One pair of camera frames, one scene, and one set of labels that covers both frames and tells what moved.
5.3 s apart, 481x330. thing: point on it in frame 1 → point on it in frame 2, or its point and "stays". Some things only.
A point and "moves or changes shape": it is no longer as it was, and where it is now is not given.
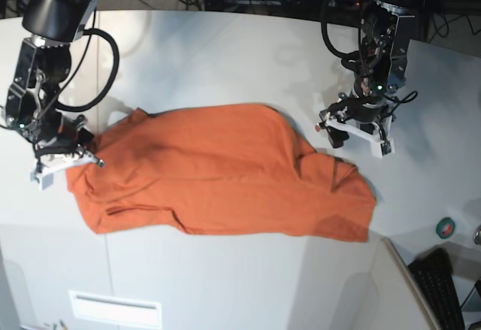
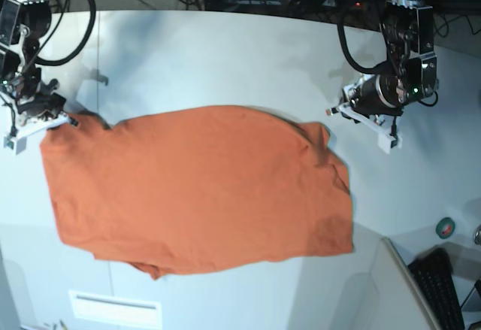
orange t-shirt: [223, 169] moves or changes shape
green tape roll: [445, 228] stays
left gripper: [55, 134] → [37, 98]
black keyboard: [433, 270] stays
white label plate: [118, 310] stays
